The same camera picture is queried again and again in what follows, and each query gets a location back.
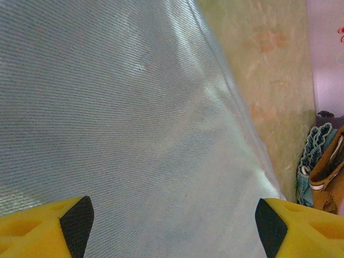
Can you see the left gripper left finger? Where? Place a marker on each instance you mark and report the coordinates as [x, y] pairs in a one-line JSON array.
[[29, 233]]

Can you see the light blue trousers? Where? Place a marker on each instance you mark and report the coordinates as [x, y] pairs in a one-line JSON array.
[[121, 121]]

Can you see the brown folded trousers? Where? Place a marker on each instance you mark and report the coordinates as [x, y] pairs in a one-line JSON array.
[[326, 172]]

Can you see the teal folded garment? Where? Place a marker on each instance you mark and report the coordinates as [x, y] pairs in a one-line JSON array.
[[311, 150]]

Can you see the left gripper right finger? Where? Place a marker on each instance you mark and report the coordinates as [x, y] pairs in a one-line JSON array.
[[309, 233]]

